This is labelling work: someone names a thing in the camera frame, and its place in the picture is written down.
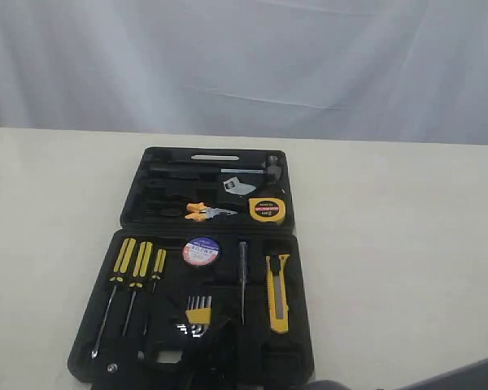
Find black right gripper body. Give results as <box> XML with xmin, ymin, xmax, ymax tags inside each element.
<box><xmin>91</xmin><ymin>320</ymin><xmax>263</xmax><ymax>389</ymax></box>

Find yellow utility knife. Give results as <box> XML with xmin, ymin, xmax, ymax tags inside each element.
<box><xmin>265</xmin><ymin>253</ymin><xmax>290</xmax><ymax>334</ymax></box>

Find black electrical tape roll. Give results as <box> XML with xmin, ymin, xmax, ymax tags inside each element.
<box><xmin>182</xmin><ymin>236</ymin><xmax>220</xmax><ymax>267</ymax></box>

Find black plastic tool case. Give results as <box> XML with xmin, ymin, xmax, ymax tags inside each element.
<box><xmin>68</xmin><ymin>146</ymin><xmax>308</xmax><ymax>384</ymax></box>

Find orange black pliers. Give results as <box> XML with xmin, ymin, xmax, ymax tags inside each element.
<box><xmin>185</xmin><ymin>202</ymin><xmax>237</xmax><ymax>222</ymax></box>

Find yellow tape measure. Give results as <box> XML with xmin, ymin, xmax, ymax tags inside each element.
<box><xmin>248</xmin><ymin>197</ymin><xmax>286</xmax><ymax>225</ymax></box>

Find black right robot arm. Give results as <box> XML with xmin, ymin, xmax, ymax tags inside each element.
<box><xmin>78</xmin><ymin>310</ymin><xmax>488</xmax><ymax>389</ymax></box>

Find hex key set yellow holder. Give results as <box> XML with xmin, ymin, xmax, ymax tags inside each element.
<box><xmin>176</xmin><ymin>296</ymin><xmax>212</xmax><ymax>339</ymax></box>

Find black voltage tester screwdriver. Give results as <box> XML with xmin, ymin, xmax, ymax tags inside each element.
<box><xmin>238</xmin><ymin>241</ymin><xmax>248</xmax><ymax>325</ymax></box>

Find small yellow black screwdriver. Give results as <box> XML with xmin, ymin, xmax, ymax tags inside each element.
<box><xmin>142</xmin><ymin>248</ymin><xmax>168</xmax><ymax>334</ymax></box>

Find middle yellow black screwdriver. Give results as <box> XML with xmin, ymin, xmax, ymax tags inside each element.
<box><xmin>122</xmin><ymin>241</ymin><xmax>153</xmax><ymax>336</ymax></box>

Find large yellow black screwdriver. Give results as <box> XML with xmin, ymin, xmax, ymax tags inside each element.
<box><xmin>90</xmin><ymin>237</ymin><xmax>137</xmax><ymax>359</ymax></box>

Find silver adjustable wrench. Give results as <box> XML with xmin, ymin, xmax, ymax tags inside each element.
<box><xmin>223</xmin><ymin>176</ymin><xmax>256</xmax><ymax>197</ymax></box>

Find white backdrop curtain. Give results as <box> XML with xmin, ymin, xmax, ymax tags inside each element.
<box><xmin>0</xmin><ymin>1</ymin><xmax>488</xmax><ymax>145</ymax></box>

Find claw hammer black handle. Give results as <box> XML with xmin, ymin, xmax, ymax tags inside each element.
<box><xmin>148</xmin><ymin>155</ymin><xmax>283</xmax><ymax>184</ymax></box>

